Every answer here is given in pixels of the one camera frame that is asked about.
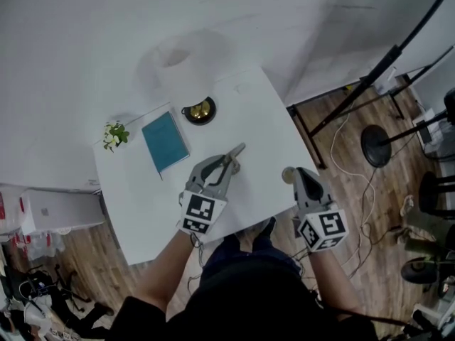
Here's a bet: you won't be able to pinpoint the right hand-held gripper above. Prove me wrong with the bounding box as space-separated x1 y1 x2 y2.
293 167 349 254

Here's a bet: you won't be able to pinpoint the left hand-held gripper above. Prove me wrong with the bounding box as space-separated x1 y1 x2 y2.
176 142 247 235

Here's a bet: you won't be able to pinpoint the person's left forearm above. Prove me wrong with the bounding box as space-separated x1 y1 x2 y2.
134 229 200 314

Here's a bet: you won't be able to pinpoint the person's right forearm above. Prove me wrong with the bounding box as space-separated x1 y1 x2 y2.
308 247 364 321

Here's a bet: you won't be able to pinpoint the white table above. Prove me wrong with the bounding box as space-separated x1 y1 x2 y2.
92 65 320 266

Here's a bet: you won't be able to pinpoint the black round dish gold ornament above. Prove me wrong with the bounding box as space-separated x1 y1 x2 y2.
181 97 218 126

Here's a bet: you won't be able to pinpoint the teal notebook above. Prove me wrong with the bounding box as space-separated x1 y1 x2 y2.
141 111 191 181

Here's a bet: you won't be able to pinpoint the person's dark trousers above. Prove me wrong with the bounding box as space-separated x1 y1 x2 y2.
200 216 304 283

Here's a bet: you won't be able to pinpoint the black round-base stand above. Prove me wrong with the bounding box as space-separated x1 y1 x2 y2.
360 111 455 169

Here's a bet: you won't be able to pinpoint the white paper towel roll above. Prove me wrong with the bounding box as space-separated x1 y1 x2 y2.
140 30 234 101

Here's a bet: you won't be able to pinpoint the small potted flower plant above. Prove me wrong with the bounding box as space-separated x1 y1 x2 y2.
102 120 131 153

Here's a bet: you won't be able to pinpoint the black stool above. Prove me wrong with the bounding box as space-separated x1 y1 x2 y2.
418 171 455 220

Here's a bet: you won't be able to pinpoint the person's black top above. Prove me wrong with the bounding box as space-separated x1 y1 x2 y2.
112 257 380 341

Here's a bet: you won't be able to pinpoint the long black stand pole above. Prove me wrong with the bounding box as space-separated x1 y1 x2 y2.
308 0 455 136

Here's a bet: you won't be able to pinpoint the white cardboard box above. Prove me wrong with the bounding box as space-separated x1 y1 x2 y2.
20 188 107 234

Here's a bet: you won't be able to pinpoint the clear plastic wrapping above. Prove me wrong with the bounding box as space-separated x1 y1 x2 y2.
9 229 67 261

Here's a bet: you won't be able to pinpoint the red and white packets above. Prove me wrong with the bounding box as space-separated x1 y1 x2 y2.
0 190 26 236

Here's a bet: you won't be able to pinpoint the black metal table frame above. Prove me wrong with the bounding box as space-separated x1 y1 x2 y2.
286 103 328 171

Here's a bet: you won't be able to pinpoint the white cable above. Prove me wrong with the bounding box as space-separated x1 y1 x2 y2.
329 110 378 278

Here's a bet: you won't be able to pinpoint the thin black cable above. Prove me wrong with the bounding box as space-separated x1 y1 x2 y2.
358 133 424 227

